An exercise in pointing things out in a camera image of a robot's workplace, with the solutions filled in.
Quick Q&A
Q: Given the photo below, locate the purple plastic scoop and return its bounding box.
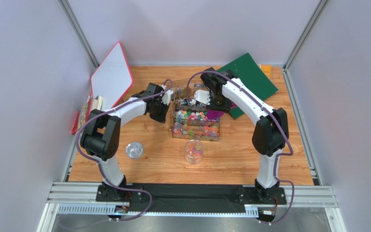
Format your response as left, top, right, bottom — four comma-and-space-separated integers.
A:
206, 102, 237, 119

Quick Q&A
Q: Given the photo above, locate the clear plastic cup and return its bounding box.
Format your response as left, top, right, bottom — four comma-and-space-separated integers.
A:
184, 140, 204, 164

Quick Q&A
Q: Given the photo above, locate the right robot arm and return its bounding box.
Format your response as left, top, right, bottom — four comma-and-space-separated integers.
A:
194, 68, 293, 196

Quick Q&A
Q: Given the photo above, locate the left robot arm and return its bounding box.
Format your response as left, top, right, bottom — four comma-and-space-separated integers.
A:
76, 83, 174, 192

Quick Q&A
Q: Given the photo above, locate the colourful star candy bin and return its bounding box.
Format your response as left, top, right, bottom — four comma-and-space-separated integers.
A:
173, 108, 220, 122

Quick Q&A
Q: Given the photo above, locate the lollipop candy bin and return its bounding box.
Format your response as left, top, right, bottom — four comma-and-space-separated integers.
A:
174, 98, 206, 112

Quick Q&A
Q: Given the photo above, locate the clear candy bin back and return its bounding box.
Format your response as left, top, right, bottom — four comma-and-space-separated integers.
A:
171, 79, 205, 100

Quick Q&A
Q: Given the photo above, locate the translucent gummy candy bin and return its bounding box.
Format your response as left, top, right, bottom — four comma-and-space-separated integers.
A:
171, 119, 220, 142

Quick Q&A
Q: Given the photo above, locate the green clipboard folder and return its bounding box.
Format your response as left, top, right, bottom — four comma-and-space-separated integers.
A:
216, 53, 279, 101

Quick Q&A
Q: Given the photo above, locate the orange notebook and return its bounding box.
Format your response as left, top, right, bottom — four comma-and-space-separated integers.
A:
258, 64, 272, 80

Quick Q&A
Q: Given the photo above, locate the stack of books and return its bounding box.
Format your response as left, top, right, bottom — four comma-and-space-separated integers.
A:
71, 93, 104, 135

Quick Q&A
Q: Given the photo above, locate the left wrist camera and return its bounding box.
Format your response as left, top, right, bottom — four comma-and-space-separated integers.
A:
161, 85, 174, 105

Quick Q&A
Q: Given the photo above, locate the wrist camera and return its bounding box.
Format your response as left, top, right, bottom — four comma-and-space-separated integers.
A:
194, 89, 211, 105
161, 85, 174, 105

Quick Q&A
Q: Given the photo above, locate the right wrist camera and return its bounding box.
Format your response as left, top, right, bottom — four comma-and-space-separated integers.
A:
194, 89, 211, 105

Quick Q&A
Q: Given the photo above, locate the white board red frame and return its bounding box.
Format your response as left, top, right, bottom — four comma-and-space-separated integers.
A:
91, 42, 133, 110

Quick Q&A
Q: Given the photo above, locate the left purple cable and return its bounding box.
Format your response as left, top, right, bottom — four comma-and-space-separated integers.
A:
74, 78, 174, 222

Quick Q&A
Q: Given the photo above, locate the aluminium front rail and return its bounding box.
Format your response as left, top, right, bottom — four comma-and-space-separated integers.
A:
47, 182, 338, 218

